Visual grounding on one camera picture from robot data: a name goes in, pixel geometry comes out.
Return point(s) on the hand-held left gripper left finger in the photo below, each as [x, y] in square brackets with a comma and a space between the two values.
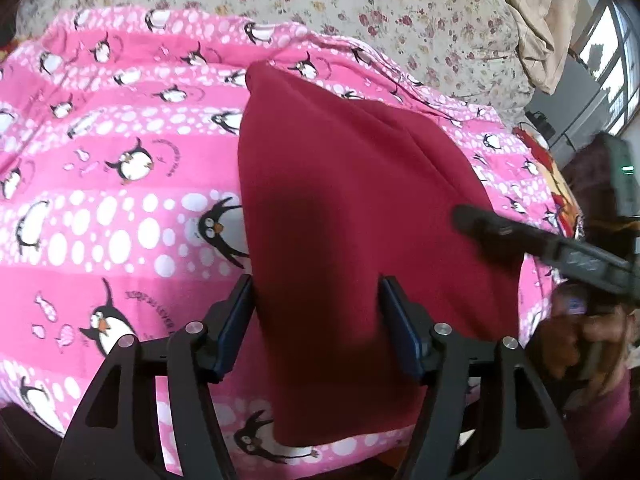
[237, 325]

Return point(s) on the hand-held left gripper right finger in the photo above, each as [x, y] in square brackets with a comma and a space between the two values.
[400, 330]

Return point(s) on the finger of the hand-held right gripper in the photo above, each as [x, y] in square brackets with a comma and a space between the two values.
[500, 227]

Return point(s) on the dark red garment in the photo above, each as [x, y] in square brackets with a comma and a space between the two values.
[350, 185]

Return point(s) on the person's right forearm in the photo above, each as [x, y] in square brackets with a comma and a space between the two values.
[600, 425]

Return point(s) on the person's right hand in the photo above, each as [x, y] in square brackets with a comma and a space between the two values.
[565, 345]

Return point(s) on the yellow red printed cloth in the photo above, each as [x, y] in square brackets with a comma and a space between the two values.
[560, 195]

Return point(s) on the window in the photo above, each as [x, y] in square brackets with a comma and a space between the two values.
[607, 50]

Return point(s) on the beige cloth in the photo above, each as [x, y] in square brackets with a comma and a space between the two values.
[550, 35]

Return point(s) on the pink penguin print blanket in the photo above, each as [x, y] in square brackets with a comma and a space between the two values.
[100, 170]

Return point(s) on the floral bed sheet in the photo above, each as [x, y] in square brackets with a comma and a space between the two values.
[350, 5]

